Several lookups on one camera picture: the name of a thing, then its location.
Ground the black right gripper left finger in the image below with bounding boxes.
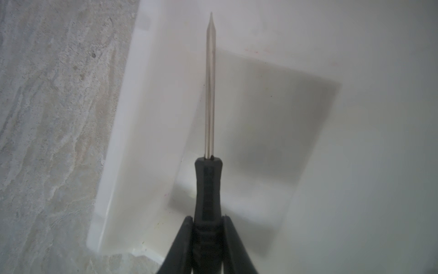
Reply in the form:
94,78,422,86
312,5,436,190
157,216,193,274

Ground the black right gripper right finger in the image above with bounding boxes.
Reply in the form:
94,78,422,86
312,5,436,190
222,216,258,274

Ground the white plastic bin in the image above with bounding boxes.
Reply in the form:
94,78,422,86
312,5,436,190
87,1,438,274

